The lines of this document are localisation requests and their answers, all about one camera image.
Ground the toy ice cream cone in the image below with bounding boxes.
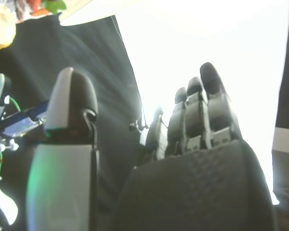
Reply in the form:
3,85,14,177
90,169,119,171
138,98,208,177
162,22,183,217
0,4,17,51

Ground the large cake with strawberries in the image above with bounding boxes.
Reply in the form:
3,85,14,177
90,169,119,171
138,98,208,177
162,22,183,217
14,0,67,17

